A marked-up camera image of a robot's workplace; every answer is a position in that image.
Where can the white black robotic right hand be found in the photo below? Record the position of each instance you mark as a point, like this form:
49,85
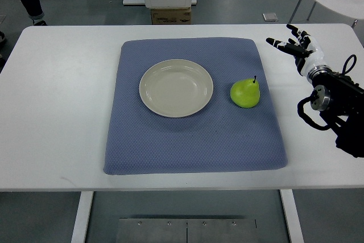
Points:
309,56

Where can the green pear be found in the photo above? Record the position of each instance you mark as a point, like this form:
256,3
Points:
245,93

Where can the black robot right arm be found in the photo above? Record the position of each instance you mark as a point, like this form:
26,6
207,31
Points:
340,103

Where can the small grey floor plate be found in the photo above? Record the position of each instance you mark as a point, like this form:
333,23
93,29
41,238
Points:
270,17

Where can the beige round plate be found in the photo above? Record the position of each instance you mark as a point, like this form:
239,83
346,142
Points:
176,88

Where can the cardboard box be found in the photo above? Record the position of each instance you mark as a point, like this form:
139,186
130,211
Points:
171,16

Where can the white table right leg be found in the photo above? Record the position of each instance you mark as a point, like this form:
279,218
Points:
291,216

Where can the white table leg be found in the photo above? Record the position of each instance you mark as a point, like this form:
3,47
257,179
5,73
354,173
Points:
291,216
82,217

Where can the white table left leg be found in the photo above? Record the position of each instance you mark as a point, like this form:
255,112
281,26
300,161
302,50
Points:
82,217

